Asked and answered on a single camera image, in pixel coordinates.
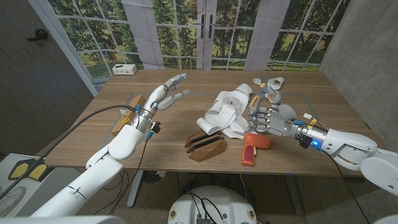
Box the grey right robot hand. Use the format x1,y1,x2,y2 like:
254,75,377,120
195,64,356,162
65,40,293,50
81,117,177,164
244,103,329,149

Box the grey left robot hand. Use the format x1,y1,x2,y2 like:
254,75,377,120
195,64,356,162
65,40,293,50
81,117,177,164
134,73,192,134

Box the grey and tan scissors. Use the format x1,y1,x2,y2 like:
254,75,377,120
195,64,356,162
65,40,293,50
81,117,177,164
248,63,284,116

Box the white receipt paper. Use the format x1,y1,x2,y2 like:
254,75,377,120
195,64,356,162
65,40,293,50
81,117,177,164
195,77,285,140

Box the orange toy drill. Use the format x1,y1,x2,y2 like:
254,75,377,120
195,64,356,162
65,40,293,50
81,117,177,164
241,133,277,167

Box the long light wooden block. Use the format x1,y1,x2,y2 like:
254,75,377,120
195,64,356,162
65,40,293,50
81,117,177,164
111,95,146,137

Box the white power strip box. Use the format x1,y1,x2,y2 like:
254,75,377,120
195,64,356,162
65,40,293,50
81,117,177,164
111,63,138,76

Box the dark brown slotted wooden block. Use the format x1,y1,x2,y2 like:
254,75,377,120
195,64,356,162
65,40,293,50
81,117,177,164
184,129,227,163

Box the printed window forest backdrop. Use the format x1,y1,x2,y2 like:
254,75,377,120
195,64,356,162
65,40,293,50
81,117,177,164
29,0,352,78

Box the black round object under table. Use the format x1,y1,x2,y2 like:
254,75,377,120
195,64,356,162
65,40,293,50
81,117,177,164
143,170,162,184

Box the grey table leg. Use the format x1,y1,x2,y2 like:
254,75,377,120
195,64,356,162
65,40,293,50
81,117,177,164
285,175,305,216
126,170,144,208

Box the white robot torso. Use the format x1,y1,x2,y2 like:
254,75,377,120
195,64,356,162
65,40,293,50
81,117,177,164
167,185,258,224

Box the white floor platform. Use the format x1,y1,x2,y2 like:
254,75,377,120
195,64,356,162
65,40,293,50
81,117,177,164
0,152,82,218

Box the yellow and black foot pedal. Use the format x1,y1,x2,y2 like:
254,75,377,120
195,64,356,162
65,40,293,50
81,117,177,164
7,158,49,182

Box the white sneaker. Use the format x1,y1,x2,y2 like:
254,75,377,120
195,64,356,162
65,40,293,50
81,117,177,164
0,185,27,217

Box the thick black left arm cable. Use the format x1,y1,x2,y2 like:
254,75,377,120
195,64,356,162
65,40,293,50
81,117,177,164
0,105,137,200

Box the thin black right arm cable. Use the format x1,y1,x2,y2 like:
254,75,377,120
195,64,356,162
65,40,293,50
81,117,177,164
323,151,374,224

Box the black door handle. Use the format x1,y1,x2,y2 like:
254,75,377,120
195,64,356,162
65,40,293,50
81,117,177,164
27,29,49,42

